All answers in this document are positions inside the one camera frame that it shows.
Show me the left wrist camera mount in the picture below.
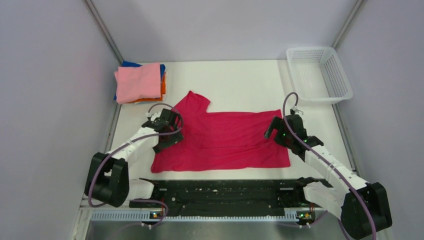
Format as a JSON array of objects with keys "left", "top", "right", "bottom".
[{"left": 145, "top": 110, "right": 162, "bottom": 122}]

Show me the blue folded t shirt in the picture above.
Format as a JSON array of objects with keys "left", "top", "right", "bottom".
[{"left": 113, "top": 60, "right": 167, "bottom": 101}]

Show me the aluminium rail frame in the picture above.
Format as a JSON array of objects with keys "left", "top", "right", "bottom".
[{"left": 77, "top": 187, "right": 382, "bottom": 223}]

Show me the white plastic basket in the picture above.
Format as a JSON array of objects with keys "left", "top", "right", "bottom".
[{"left": 286, "top": 46, "right": 354, "bottom": 105}]

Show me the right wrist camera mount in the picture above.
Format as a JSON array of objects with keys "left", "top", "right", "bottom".
[{"left": 289, "top": 105, "right": 304, "bottom": 116}]

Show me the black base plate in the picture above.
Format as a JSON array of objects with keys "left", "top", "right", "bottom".
[{"left": 129, "top": 179, "right": 318, "bottom": 217}]

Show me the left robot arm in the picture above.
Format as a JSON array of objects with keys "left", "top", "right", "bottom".
[{"left": 84, "top": 108, "right": 184, "bottom": 207}]

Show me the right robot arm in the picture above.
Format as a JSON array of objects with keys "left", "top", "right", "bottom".
[{"left": 264, "top": 113, "right": 393, "bottom": 240}]

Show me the magenta t shirt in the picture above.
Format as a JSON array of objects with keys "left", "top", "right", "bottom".
[{"left": 150, "top": 91, "right": 291, "bottom": 173}]

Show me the pink folded t shirt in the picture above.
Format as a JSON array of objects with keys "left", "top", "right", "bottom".
[{"left": 114, "top": 62, "right": 162, "bottom": 105}]

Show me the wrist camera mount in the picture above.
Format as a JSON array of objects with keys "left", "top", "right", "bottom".
[
  {"left": 145, "top": 110, "right": 162, "bottom": 122},
  {"left": 289, "top": 105, "right": 304, "bottom": 116}
]

